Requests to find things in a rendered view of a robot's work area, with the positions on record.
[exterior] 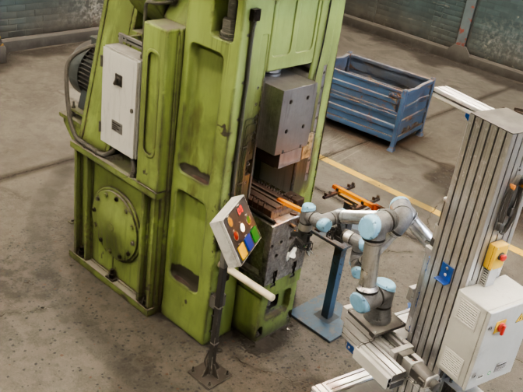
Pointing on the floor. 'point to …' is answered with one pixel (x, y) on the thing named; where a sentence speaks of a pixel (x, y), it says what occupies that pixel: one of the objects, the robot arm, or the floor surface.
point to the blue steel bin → (379, 98)
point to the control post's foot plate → (200, 372)
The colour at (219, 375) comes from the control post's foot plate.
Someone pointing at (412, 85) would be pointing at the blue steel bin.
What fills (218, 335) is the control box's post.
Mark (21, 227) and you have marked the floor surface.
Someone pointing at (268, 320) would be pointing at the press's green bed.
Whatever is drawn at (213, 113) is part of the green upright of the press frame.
